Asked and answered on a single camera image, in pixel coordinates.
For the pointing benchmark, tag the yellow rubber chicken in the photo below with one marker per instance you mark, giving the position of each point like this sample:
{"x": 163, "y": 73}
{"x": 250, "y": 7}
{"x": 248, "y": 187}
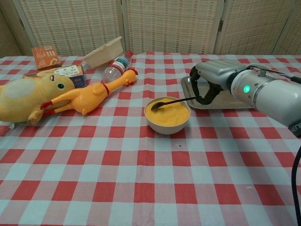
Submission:
{"x": 84, "y": 96}

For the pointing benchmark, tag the orange snack box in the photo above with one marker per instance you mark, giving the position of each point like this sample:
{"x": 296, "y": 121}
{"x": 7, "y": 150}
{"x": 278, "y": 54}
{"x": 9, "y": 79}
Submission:
{"x": 45, "y": 57}

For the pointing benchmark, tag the white bowl of orange soup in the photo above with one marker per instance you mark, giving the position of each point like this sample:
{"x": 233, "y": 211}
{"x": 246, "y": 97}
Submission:
{"x": 167, "y": 129}

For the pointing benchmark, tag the dark metal spoon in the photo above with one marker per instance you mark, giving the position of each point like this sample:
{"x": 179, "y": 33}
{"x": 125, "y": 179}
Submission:
{"x": 174, "y": 101}

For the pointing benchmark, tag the beige takeaway container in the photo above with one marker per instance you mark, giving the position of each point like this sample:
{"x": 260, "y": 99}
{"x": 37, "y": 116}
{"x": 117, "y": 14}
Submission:
{"x": 101, "y": 56}

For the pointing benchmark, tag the silver metal tray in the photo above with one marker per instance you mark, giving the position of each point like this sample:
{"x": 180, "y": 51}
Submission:
{"x": 230, "y": 102}

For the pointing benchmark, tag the red white checkered tablecloth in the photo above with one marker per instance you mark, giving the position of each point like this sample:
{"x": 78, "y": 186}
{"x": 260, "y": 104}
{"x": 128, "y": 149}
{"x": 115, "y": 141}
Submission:
{"x": 117, "y": 176}

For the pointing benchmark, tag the orange and blue biscuit box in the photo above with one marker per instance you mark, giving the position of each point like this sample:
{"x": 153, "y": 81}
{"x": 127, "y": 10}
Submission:
{"x": 70, "y": 70}

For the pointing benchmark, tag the yellow plush toy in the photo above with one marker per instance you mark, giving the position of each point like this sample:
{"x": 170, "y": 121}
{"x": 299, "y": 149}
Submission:
{"x": 21, "y": 99}

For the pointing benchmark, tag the woven folding screen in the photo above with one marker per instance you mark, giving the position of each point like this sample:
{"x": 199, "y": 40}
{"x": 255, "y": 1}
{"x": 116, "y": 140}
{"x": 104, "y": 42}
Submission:
{"x": 171, "y": 26}

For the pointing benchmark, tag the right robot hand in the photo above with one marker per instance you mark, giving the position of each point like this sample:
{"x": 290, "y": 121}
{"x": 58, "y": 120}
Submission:
{"x": 216, "y": 70}

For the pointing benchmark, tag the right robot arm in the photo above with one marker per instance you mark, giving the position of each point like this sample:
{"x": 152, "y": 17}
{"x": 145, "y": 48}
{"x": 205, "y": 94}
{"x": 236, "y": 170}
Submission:
{"x": 270, "y": 96}

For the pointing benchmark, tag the clear plastic water bottle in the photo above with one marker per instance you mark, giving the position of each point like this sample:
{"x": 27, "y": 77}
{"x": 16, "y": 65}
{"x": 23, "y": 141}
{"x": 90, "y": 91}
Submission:
{"x": 113, "y": 70}

